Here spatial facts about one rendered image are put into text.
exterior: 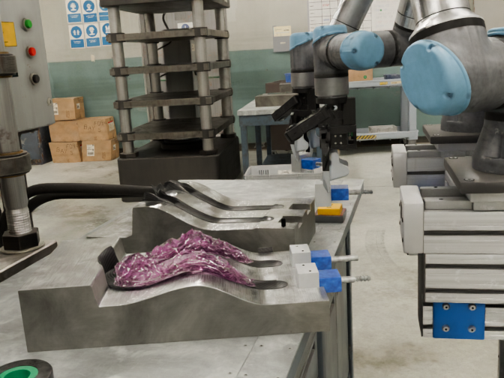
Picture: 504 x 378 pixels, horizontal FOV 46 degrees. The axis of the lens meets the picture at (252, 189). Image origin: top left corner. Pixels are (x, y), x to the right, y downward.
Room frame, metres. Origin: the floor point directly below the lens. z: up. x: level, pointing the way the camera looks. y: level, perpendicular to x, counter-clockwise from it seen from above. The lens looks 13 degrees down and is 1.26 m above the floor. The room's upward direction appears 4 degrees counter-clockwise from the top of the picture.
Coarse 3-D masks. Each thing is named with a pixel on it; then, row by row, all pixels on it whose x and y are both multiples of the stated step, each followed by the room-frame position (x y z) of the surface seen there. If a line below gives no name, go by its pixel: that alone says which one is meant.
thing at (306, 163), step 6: (300, 156) 1.71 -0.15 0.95; (306, 156) 1.73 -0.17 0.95; (294, 162) 1.73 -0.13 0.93; (300, 162) 1.71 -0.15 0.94; (306, 162) 1.70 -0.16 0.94; (312, 162) 1.69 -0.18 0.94; (318, 162) 1.70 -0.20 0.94; (294, 168) 1.73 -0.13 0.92; (300, 168) 1.71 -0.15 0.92; (306, 168) 1.70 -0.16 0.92; (312, 168) 1.69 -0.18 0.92
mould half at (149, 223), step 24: (168, 192) 1.42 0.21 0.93; (216, 192) 1.51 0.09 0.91; (144, 216) 1.30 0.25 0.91; (168, 216) 1.28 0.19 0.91; (192, 216) 1.31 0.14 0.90; (216, 216) 1.35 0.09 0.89; (240, 216) 1.34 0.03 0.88; (312, 216) 1.41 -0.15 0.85; (144, 240) 1.30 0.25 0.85; (240, 240) 1.24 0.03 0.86; (264, 240) 1.22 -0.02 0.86; (288, 240) 1.21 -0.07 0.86
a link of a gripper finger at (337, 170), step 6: (336, 156) 1.30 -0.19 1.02; (336, 162) 1.30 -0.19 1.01; (330, 168) 1.29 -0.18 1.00; (336, 168) 1.29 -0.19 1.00; (342, 168) 1.29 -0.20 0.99; (348, 168) 1.29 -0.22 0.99; (324, 174) 1.29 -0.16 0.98; (330, 174) 1.29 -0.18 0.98; (336, 174) 1.29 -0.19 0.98; (342, 174) 1.29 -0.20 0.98; (324, 180) 1.29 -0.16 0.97; (330, 180) 1.29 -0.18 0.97; (324, 186) 1.30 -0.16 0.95
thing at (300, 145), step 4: (296, 140) 1.70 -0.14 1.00; (300, 140) 1.70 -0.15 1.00; (304, 140) 1.69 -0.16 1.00; (296, 144) 1.70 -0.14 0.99; (300, 144) 1.69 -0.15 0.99; (304, 144) 1.68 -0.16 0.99; (292, 148) 1.70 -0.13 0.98; (296, 148) 1.70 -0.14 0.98; (300, 148) 1.69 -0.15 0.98; (304, 148) 1.68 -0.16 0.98; (292, 152) 1.71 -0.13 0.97; (296, 152) 1.71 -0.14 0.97; (296, 156) 1.71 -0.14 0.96; (296, 160) 1.71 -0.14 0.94
